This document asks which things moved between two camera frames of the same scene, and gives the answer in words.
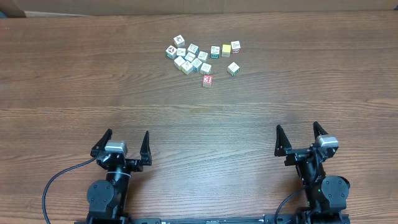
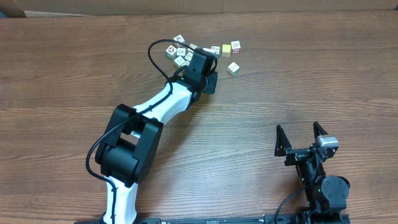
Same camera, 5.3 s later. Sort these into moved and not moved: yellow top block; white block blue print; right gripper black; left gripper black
Moved: left gripper black
Not moved: white block blue print; yellow top block; right gripper black
